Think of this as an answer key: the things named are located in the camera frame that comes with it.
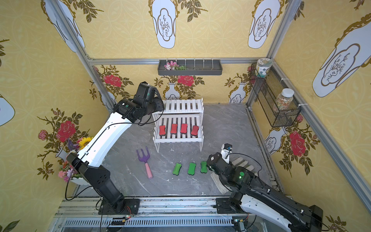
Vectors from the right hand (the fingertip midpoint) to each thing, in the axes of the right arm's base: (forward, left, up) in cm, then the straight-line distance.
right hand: (213, 157), depth 78 cm
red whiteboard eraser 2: (+17, +23, +2) cm, 29 cm away
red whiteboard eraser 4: (+18, +10, 0) cm, 21 cm away
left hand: (+20, +33, +21) cm, 44 cm away
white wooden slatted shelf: (+25, +20, -1) cm, 32 cm away
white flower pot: (-14, +70, -4) cm, 72 cm away
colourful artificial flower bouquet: (-13, +71, +6) cm, 72 cm away
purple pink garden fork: (+4, +42, -13) cm, 44 cm away
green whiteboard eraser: (-3, +21, -11) cm, 24 cm away
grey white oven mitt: (+3, -16, -11) cm, 20 cm away
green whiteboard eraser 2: (-3, +12, -12) cm, 17 cm away
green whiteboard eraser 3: (-1, +5, -12) cm, 13 cm away
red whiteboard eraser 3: (+18, +18, 0) cm, 25 cm away
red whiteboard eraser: (+16, +30, +1) cm, 34 cm away
